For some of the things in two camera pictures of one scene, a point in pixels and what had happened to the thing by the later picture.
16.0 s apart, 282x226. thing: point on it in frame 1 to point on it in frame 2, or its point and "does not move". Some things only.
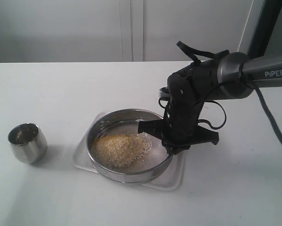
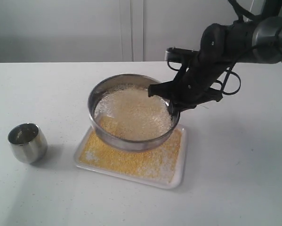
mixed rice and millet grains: (120, 150) to (128, 112)
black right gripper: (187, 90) to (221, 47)
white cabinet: (92, 31) does not move
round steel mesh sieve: (116, 151) to (122, 116)
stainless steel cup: (28, 143) does not move
